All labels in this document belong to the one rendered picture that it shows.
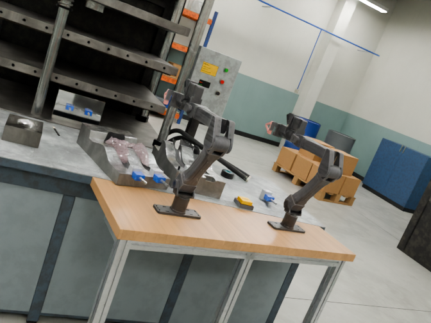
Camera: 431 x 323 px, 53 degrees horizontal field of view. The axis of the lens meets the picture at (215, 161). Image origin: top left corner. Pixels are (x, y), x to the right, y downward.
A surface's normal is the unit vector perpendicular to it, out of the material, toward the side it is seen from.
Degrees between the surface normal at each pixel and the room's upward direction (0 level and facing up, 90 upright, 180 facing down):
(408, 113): 90
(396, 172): 90
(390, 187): 90
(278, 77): 90
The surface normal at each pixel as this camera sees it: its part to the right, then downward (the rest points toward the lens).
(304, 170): -0.82, -0.18
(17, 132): 0.32, 0.33
